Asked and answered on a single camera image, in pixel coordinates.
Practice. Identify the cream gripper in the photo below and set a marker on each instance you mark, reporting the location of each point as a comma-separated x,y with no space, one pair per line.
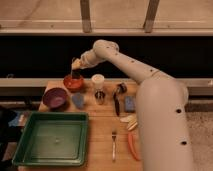
76,64

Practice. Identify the black eraser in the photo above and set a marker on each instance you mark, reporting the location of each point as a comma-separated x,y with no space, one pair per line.
75,75

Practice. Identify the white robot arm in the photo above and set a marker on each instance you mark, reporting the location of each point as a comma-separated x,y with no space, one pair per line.
160,107

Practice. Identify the red bowl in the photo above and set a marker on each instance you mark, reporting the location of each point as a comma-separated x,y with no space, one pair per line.
73,84

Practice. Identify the purple bowl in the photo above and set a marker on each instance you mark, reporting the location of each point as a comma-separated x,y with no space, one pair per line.
55,98

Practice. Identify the white cup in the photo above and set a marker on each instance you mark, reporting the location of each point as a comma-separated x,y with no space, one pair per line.
98,81

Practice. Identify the blue heart-shaped object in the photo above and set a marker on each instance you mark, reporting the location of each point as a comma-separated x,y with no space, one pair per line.
78,100

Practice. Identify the small metal cup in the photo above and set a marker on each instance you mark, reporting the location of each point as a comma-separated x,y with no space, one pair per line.
100,96

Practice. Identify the blue sponge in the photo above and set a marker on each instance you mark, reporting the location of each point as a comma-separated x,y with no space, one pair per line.
129,105

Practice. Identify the green plastic tray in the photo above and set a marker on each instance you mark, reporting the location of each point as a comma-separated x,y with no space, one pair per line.
53,139

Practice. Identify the silver fork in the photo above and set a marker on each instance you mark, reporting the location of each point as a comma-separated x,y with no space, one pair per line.
114,134

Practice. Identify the sliced banana peel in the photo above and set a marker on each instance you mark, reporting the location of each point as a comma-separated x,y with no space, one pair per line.
131,121

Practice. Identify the orange carrot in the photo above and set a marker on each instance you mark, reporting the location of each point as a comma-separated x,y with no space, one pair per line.
131,146

